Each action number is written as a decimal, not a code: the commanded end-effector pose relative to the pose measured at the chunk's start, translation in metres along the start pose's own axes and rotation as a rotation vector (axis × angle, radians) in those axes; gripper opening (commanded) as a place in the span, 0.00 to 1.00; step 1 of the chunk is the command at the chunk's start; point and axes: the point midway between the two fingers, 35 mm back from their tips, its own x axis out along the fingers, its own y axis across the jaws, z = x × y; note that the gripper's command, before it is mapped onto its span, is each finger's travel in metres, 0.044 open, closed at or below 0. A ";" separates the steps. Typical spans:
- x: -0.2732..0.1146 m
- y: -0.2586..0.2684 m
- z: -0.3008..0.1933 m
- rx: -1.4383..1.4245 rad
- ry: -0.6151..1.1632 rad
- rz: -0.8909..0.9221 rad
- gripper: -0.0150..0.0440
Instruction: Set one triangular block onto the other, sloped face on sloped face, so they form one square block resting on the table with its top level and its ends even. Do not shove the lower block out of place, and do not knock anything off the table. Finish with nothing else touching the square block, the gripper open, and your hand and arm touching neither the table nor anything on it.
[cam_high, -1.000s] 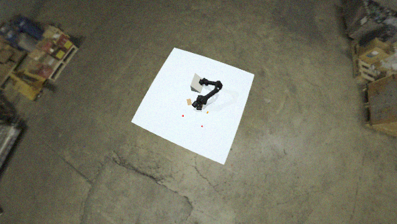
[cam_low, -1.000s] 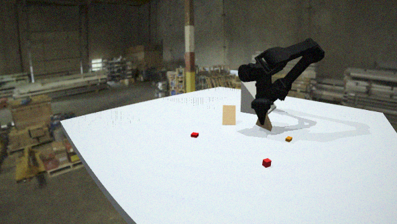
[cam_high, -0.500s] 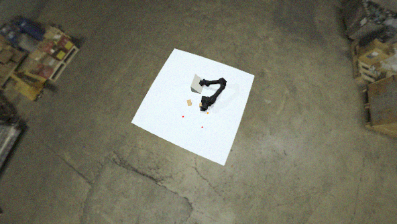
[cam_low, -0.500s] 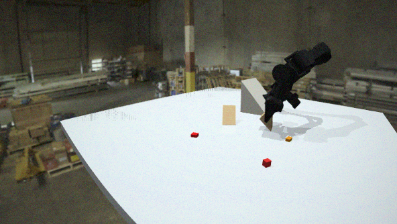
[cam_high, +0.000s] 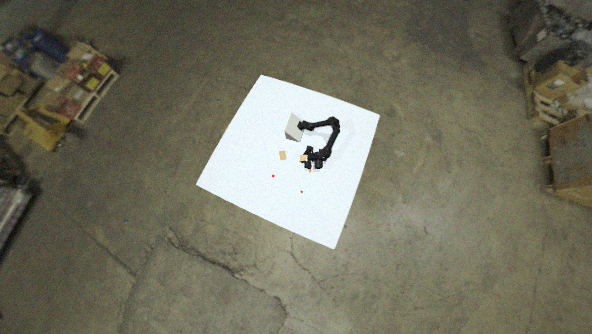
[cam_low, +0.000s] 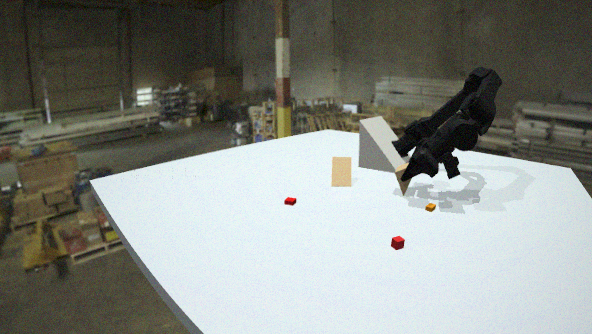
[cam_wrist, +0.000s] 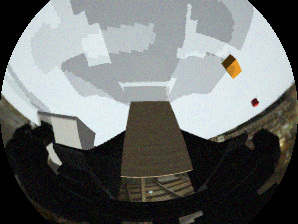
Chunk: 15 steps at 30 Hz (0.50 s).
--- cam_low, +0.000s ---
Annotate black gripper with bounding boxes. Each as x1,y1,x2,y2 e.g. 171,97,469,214
400,126,455,182

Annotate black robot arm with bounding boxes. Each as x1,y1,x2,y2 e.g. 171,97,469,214
392,66,503,179

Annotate small red block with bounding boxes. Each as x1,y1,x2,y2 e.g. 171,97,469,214
284,197,296,206
391,236,405,250

